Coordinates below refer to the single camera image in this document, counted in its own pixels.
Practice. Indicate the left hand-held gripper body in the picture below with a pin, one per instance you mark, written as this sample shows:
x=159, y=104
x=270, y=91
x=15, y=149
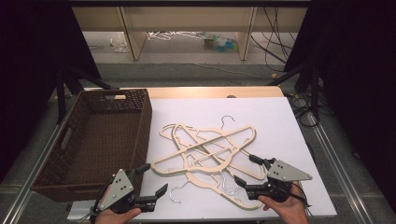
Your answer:
x=120, y=189

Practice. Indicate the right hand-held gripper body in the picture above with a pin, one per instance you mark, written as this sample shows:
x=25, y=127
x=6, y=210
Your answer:
x=283, y=172

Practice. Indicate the cream clothes hanger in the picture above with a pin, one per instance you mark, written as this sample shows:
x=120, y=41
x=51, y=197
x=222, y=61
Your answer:
x=255, y=206
x=162, y=132
x=252, y=130

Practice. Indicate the brown woven basket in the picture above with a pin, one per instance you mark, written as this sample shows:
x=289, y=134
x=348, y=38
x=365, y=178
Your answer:
x=102, y=143

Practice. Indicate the person's left hand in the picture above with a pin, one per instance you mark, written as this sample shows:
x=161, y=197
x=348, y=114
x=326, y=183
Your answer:
x=115, y=217

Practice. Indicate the person's right hand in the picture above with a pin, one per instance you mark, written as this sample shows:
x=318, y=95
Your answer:
x=291, y=211

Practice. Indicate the white table cover sheet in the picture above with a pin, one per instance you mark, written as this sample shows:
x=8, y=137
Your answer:
x=280, y=137

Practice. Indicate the wooden table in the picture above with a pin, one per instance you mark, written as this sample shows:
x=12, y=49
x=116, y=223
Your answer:
x=202, y=92

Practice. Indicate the black stand legs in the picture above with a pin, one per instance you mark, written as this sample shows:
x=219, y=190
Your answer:
x=62, y=93
x=314, y=90

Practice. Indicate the black curtain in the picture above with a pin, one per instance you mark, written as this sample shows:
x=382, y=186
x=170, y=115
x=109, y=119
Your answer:
x=358, y=77
x=34, y=68

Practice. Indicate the blue green plastic items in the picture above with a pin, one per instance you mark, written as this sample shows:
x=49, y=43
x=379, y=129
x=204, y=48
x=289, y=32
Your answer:
x=222, y=43

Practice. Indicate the clear plastic bag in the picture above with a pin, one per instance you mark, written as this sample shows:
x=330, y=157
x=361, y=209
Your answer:
x=120, y=43

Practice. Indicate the beige wooden bench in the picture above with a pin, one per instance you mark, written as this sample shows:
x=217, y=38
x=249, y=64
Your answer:
x=186, y=18

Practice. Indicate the metal floor rail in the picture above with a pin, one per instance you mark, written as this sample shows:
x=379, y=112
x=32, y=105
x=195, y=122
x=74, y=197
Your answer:
x=28, y=186
x=339, y=168

